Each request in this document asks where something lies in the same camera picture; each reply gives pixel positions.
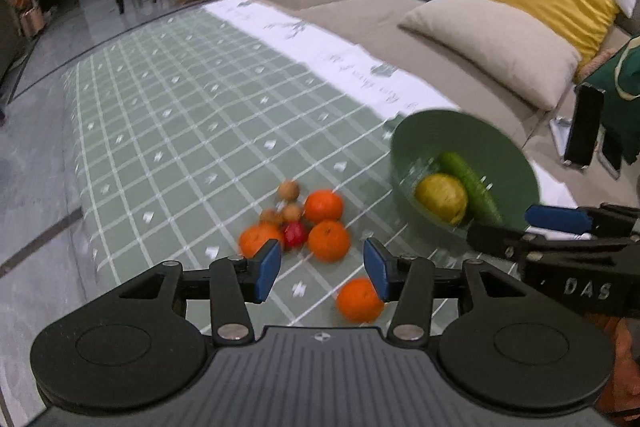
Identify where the yellow pear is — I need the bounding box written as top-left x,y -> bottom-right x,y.
414,173 -> 469,226

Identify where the dark green garment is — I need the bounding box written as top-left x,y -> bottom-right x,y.
580,34 -> 640,172

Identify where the pink suitcase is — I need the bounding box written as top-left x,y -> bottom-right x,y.
17,4 -> 46,38

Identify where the white phone stand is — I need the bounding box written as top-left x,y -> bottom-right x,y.
549,116 -> 573,165

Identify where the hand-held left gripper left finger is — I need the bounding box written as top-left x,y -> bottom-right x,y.
117,238 -> 282,347

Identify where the orange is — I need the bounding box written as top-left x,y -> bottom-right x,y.
307,220 -> 351,264
336,278 -> 385,324
238,223 -> 285,259
304,189 -> 345,225

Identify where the green checked tablecloth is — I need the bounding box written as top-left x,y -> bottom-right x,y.
62,0 -> 581,328

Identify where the green bowl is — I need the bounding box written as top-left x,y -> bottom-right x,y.
389,109 -> 541,240

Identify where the person's right hand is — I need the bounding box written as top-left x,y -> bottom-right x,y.
597,314 -> 640,423

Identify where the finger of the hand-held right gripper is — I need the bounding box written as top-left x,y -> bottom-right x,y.
524,203 -> 640,238
466,223 -> 640,268

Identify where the beige sofa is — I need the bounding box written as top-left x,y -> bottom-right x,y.
247,0 -> 640,208

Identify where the green cucumber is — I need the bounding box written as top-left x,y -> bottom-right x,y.
439,152 -> 503,228

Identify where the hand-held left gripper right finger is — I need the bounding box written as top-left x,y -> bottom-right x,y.
362,237 -> 531,344

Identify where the beige cushion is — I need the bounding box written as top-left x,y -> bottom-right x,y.
397,0 -> 583,110

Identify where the red cherry tomato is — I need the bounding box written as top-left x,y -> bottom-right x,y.
281,222 -> 308,250

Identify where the tan patterned cushion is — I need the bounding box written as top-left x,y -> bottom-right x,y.
575,47 -> 621,82

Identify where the black smartphone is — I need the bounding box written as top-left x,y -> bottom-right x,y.
564,84 -> 607,168

